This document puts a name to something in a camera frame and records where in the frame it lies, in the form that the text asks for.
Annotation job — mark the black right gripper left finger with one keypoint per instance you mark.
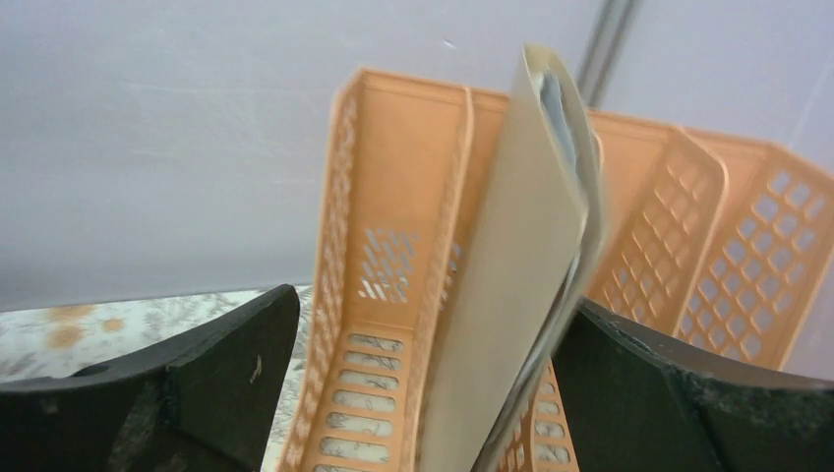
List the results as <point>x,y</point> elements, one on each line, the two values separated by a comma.
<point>202,400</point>

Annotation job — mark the floral patterned table mat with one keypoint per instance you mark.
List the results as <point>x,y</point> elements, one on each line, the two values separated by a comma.
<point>57,342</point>

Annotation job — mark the beige file folder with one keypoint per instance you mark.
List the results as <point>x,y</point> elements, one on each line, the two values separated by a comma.
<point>538,235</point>

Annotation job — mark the left aluminium frame post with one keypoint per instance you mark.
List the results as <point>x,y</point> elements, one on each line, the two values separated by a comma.
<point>613,24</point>

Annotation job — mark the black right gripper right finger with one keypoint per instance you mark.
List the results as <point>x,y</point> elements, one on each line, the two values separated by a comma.
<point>637,399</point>

